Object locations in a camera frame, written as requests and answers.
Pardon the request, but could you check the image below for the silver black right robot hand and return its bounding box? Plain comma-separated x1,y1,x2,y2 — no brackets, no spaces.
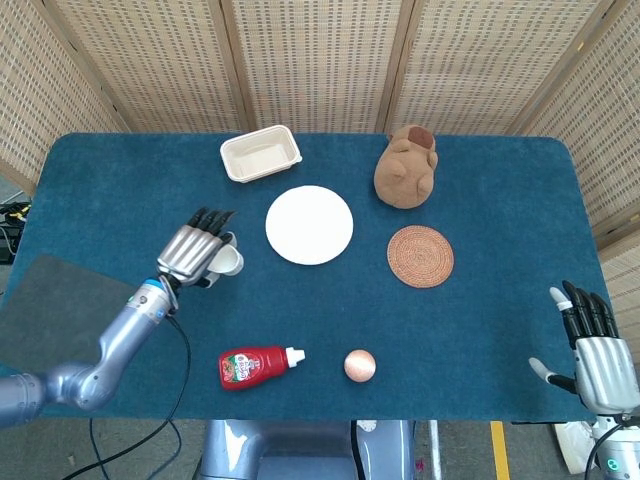
528,279,640,415

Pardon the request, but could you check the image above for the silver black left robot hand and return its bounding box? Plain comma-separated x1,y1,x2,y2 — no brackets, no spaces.
156,207,239,291

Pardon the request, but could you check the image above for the white paper cup green flower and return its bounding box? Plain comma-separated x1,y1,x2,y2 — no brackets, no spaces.
205,243,246,277

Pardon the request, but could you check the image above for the white round plate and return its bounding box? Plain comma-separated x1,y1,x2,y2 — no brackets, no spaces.
264,184,355,267

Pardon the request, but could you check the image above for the peach round ball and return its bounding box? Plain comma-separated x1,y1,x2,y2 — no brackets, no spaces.
342,348,377,384

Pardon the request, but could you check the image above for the woven rattan coaster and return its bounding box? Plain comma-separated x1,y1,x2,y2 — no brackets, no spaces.
387,224,456,290

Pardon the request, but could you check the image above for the white bag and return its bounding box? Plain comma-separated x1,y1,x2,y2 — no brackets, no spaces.
552,422,596,476

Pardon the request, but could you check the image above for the beige plastic food container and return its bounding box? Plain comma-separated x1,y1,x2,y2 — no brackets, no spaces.
219,124,304,185

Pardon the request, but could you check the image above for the red ketchup squeeze bottle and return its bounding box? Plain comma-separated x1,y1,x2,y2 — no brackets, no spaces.
217,345,307,393

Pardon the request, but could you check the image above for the dark grey flat mat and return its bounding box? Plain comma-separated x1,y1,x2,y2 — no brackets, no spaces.
0,253,139,374

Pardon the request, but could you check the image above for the blue table cloth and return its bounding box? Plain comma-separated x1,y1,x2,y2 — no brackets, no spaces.
0,132,614,424

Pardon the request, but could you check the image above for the white table leg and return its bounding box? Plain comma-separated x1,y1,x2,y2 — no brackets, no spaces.
427,419,444,480

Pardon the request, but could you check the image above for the grey-blue robot torso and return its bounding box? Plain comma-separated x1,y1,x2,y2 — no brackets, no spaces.
197,419,416,480

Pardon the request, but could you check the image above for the brown plush animal toy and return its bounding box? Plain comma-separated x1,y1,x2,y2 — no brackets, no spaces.
374,125,440,210

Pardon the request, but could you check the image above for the woven bamboo folding screen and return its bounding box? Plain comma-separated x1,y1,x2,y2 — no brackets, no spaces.
0,0,640,371

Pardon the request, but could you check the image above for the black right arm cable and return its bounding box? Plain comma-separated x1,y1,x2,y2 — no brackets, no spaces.
584,417,632,480

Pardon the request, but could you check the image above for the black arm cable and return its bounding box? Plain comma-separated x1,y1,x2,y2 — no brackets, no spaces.
59,277,193,480
584,417,632,480

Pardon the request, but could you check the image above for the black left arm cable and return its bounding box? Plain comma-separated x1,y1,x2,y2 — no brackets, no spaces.
59,277,193,480

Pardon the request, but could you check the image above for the black floor equipment with cables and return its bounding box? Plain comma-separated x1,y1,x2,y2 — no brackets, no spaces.
0,199,32,266

